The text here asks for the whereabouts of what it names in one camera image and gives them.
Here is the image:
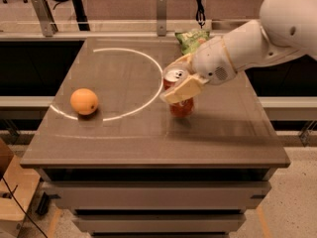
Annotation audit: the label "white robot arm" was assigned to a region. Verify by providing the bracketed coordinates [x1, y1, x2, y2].
[160, 0, 317, 104]

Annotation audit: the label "wooden chair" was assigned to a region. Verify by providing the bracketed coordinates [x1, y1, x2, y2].
[0, 139, 40, 238]

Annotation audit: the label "black hanging cable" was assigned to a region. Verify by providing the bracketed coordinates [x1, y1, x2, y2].
[193, 0, 207, 30]

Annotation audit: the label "metal railing post middle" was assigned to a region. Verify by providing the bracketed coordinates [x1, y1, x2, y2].
[157, 0, 167, 37]

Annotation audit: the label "metal railing post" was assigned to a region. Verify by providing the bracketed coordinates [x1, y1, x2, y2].
[31, 0, 55, 37]
[157, 0, 167, 37]

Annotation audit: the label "black floor cable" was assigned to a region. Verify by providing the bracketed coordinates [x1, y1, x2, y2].
[0, 176, 50, 238]

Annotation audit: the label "green chip bag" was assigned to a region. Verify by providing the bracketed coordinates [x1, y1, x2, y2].
[175, 30, 210, 55]

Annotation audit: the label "grey drawer cabinet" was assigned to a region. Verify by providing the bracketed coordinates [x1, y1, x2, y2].
[43, 180, 271, 238]

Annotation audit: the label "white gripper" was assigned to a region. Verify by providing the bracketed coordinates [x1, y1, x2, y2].
[160, 37, 237, 104]

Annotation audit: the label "metal railing post left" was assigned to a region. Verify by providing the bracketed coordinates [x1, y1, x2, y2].
[31, 0, 55, 37]

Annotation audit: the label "red coke can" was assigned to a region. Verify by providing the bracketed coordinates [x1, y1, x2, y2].
[162, 65, 194, 118]

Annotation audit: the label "orange fruit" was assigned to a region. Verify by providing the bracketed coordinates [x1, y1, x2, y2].
[70, 88, 99, 115]

